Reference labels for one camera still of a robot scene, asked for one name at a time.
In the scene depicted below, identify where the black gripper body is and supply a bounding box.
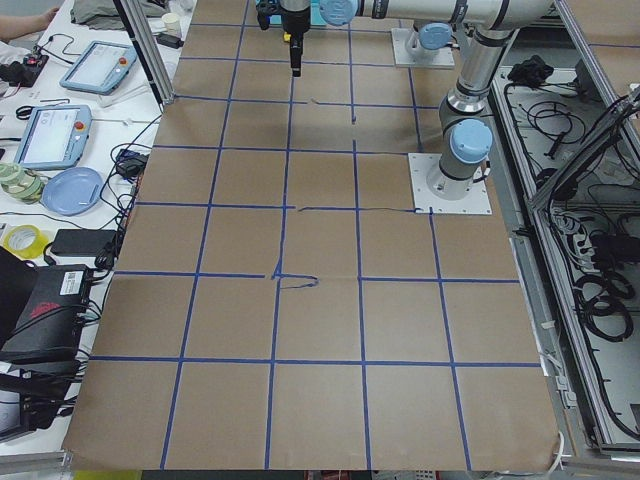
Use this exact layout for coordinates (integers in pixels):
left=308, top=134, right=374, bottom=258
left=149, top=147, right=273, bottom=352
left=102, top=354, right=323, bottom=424
left=279, top=0, right=311, bottom=42

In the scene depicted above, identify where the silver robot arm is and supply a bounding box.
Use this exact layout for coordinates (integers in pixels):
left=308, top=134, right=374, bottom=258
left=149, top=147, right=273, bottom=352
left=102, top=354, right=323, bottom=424
left=409, top=22, right=453, bottom=56
left=256, top=0, right=551, bottom=167

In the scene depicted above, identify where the purple white cup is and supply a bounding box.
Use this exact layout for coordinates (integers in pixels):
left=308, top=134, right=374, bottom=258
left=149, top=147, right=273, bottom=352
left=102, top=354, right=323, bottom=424
left=161, top=12, right=182, bottom=38

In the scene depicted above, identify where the grey cloth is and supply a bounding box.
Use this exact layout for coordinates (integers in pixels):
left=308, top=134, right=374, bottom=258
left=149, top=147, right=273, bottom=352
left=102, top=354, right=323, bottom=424
left=71, top=0, right=120, bottom=24

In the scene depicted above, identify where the far teach pendant tablet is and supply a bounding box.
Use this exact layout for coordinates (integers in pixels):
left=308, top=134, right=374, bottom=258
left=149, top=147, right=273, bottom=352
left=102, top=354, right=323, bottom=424
left=59, top=41, right=138, bottom=95

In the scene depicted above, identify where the teach pendant tablet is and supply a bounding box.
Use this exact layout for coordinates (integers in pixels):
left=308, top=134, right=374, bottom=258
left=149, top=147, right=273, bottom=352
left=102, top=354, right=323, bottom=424
left=59, top=41, right=138, bottom=95
left=14, top=105, right=93, bottom=171

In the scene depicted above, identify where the near teach pendant tablet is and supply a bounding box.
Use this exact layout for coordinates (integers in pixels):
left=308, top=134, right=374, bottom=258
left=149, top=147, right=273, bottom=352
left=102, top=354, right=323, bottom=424
left=14, top=105, right=93, bottom=171

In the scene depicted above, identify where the light blue plate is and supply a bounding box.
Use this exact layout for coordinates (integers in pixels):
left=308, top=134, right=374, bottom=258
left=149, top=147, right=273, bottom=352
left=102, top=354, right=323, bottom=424
left=41, top=167, right=103, bottom=216

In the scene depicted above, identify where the black power adapter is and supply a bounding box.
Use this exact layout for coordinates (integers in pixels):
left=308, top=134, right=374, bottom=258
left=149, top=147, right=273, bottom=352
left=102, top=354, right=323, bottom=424
left=50, top=229, right=116, bottom=257

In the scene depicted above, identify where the green tape rolls stack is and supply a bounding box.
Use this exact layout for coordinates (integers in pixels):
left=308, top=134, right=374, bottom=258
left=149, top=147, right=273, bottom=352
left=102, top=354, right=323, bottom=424
left=1, top=163, right=46, bottom=204

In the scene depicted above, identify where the yellow tape roll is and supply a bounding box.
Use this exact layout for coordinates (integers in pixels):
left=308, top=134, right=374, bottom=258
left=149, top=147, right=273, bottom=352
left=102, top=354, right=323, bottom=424
left=2, top=225, right=50, bottom=260

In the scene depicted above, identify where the black computer box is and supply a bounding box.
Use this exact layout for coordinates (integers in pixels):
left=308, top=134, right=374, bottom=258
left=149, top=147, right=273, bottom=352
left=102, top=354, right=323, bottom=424
left=1, top=249, right=91, bottom=365

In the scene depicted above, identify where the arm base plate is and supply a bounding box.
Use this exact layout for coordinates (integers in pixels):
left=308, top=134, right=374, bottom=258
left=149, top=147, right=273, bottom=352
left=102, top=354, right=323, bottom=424
left=408, top=153, right=492, bottom=215
left=391, top=28, right=455, bottom=70

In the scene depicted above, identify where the aluminium frame post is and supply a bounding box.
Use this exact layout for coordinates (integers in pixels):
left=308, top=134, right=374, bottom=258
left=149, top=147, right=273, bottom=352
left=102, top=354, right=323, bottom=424
left=113, top=0, right=175, bottom=106

